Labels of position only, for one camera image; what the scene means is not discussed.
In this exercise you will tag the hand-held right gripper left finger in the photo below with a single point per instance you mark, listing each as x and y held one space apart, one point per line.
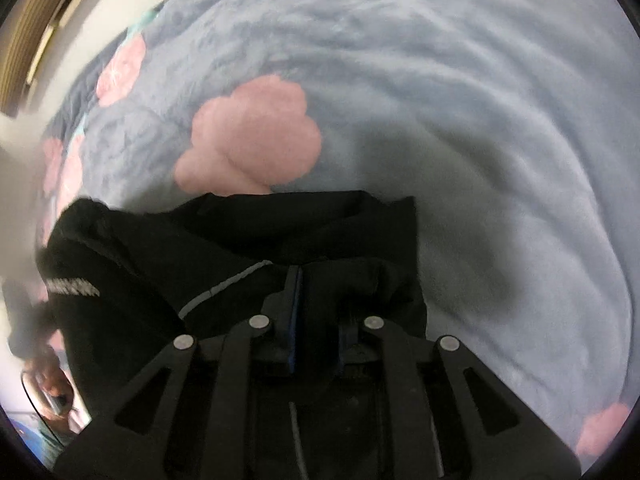
293 320

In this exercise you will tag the black hooded jacket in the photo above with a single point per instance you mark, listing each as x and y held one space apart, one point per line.
225 240

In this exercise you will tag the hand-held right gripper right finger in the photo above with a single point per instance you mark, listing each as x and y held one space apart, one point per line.
311 320

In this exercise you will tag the wooden slatted headboard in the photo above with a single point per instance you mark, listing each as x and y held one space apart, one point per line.
30 45

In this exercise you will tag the grey blanket with pink flowers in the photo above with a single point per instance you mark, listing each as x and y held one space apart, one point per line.
450 160

